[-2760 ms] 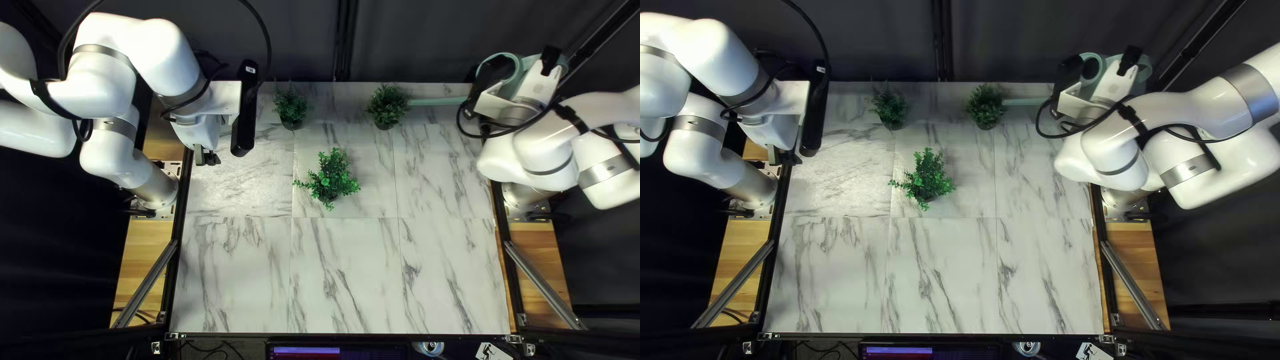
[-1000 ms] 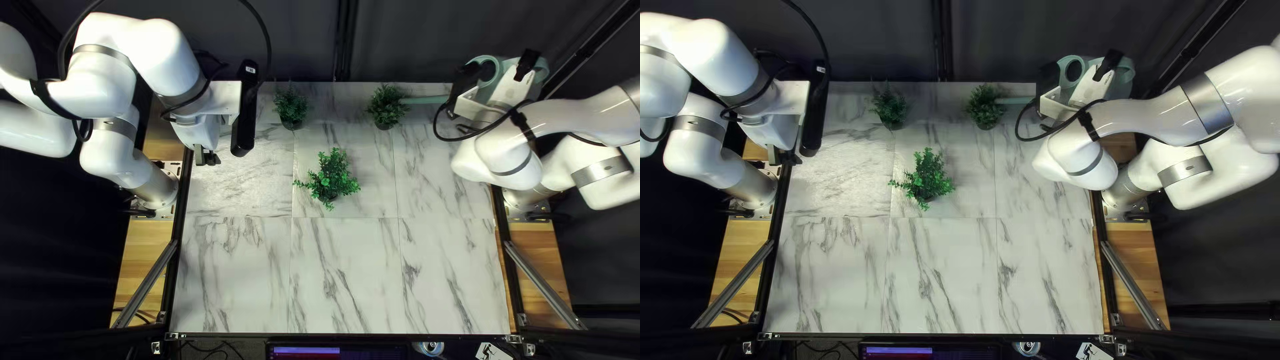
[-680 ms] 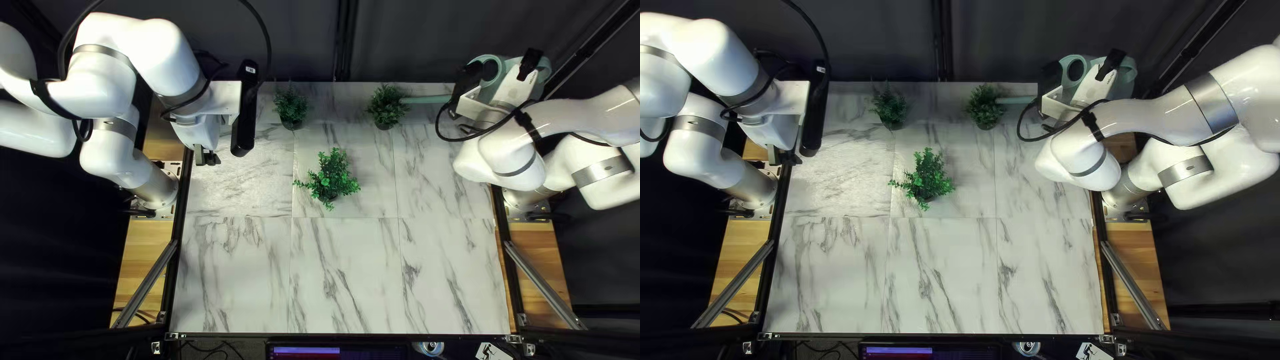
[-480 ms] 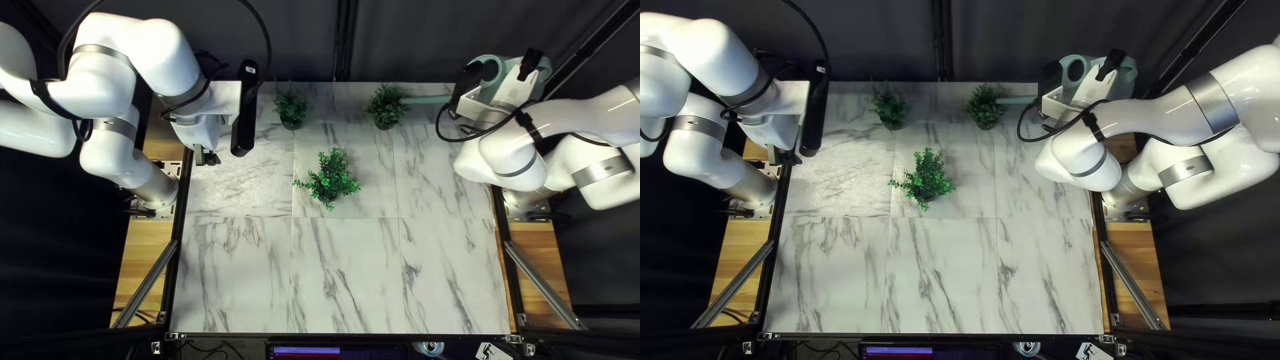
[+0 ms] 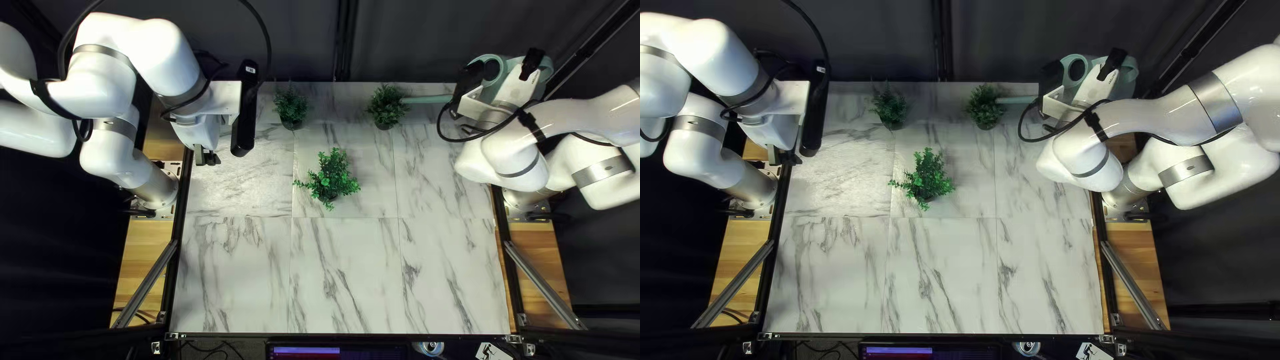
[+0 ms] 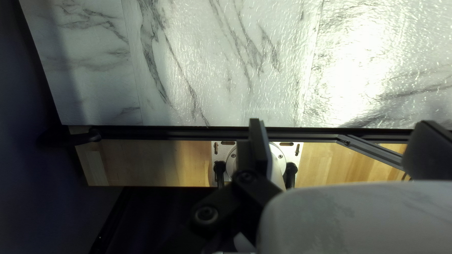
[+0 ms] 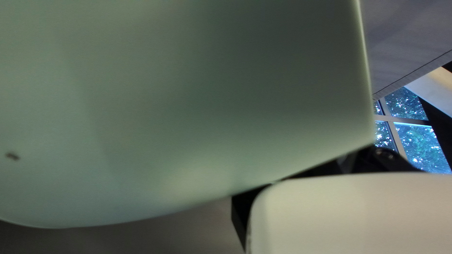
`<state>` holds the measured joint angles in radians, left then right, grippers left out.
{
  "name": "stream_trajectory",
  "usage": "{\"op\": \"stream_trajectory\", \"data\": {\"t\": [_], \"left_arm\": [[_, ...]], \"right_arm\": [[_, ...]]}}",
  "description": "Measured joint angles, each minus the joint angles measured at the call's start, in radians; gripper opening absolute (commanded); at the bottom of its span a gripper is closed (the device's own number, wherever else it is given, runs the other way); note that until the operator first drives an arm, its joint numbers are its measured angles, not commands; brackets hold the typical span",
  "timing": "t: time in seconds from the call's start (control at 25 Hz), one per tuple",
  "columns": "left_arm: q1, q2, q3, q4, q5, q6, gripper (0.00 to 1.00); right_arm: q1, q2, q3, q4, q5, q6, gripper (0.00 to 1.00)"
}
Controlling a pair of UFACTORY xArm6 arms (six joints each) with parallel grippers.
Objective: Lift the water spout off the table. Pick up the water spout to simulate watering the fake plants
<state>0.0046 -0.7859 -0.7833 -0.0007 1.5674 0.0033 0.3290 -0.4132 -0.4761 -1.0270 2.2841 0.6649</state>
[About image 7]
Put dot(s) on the pale green watering can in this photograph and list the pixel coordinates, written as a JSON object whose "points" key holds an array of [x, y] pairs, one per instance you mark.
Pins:
{"points": [[176, 105]]}

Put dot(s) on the window with grey frame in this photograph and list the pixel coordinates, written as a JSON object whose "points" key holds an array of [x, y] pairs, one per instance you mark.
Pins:
{"points": [[420, 144]]}

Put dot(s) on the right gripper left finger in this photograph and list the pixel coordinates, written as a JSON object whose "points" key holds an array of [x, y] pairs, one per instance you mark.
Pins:
{"points": [[242, 211]]}

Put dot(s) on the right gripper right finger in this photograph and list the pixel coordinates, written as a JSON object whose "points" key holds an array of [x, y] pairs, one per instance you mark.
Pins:
{"points": [[383, 160]]}

